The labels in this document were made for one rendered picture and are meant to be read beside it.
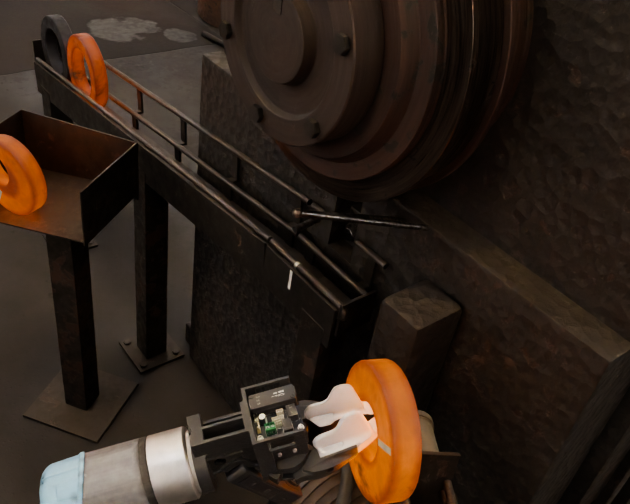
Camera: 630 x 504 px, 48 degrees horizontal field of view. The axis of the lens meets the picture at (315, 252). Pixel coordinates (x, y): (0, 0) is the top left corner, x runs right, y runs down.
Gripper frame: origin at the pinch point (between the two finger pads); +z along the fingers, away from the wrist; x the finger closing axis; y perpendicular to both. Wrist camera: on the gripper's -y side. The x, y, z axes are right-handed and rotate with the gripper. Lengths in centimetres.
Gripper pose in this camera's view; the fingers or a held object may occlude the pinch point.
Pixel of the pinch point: (381, 418)
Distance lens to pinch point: 78.8
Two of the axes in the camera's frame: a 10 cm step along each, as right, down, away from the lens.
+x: -2.4, -6.4, 7.3
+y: -1.2, -7.3, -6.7
